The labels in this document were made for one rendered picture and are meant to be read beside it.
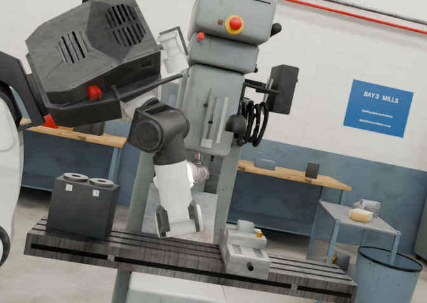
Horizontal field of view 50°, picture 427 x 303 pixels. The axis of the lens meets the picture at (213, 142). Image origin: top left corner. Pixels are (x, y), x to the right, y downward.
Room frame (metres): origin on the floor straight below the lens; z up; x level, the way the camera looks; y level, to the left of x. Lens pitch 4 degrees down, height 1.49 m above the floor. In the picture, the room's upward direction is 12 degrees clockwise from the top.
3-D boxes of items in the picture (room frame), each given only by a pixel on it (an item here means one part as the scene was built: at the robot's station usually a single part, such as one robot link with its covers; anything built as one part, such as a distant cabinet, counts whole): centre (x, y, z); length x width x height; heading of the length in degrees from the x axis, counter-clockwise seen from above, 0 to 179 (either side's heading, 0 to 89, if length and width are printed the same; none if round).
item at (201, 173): (1.67, 0.07, 1.23); 0.13 x 0.12 x 0.10; 72
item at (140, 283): (1.75, 0.04, 0.79); 0.50 x 0.35 x 0.12; 8
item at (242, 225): (1.79, -0.19, 1.04); 0.06 x 0.05 x 0.06; 95
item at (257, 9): (1.77, 0.04, 1.81); 0.47 x 0.26 x 0.16; 8
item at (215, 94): (1.65, 0.03, 1.45); 0.04 x 0.04 x 0.21; 8
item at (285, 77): (2.10, -0.25, 1.62); 0.20 x 0.09 x 0.21; 8
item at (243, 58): (1.80, 0.05, 1.68); 0.34 x 0.24 x 0.10; 8
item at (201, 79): (1.76, 0.04, 1.47); 0.21 x 0.19 x 0.32; 98
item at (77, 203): (1.72, 0.43, 1.03); 0.22 x 0.12 x 0.20; 90
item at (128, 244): (1.76, -0.03, 0.89); 1.24 x 0.23 x 0.08; 98
